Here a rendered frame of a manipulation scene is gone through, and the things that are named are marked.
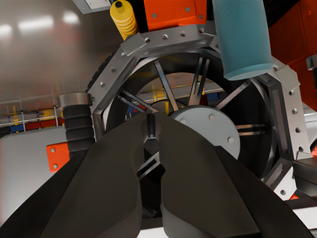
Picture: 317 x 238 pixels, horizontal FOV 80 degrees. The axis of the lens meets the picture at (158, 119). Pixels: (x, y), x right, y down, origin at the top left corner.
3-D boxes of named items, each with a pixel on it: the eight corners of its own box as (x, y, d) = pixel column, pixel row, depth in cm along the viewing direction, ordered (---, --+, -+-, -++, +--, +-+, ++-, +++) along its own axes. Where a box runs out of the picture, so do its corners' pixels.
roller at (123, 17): (129, 44, 75) (131, 58, 75) (104, -6, 45) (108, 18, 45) (144, 41, 75) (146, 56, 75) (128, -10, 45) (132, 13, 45)
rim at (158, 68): (239, 63, 77) (115, 74, 79) (270, 38, 53) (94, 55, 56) (249, 189, 76) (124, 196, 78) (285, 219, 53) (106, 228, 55)
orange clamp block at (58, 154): (91, 137, 55) (61, 142, 55) (79, 140, 47) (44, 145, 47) (95, 161, 55) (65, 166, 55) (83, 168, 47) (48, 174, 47)
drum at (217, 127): (158, 114, 53) (166, 164, 53) (152, 109, 32) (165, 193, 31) (209, 106, 52) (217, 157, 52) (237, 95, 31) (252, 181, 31)
